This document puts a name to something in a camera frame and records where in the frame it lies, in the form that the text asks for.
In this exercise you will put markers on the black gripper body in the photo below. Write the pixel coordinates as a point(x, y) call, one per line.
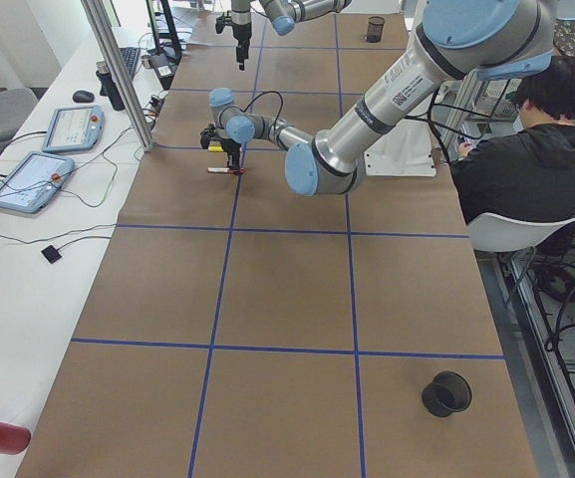
point(231, 147)
point(240, 36)

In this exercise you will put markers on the red whiteboard marker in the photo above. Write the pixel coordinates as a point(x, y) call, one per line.
point(226, 170)

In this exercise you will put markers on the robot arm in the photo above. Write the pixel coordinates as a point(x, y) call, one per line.
point(283, 16)
point(496, 39)

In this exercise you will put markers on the black keyboard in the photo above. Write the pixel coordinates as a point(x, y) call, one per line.
point(131, 57)

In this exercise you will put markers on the black mesh pen cup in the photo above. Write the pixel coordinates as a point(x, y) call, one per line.
point(375, 29)

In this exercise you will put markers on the black water bottle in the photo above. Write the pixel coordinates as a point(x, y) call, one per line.
point(108, 86)

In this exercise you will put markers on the black computer mouse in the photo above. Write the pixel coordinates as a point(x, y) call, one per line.
point(82, 96)

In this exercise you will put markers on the far teach pendant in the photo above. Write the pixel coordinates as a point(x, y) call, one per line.
point(74, 129)

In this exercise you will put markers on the teach pendant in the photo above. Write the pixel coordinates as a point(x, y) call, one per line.
point(32, 184)
point(74, 129)

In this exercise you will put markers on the near teach pendant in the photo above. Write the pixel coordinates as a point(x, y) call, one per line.
point(32, 184)

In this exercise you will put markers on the small black sensor pad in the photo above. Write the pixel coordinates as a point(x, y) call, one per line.
point(51, 254)

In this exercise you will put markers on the white plastic chair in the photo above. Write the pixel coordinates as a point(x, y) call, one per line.
point(494, 233)

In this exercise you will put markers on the solid black pen cup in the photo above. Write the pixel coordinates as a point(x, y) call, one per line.
point(447, 393)

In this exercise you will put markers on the seated person in black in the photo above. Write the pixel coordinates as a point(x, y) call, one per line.
point(529, 175)

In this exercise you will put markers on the aluminium frame post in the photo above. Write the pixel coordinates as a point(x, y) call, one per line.
point(103, 31)

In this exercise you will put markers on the white camera pillar base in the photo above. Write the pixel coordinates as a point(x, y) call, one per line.
point(404, 151)

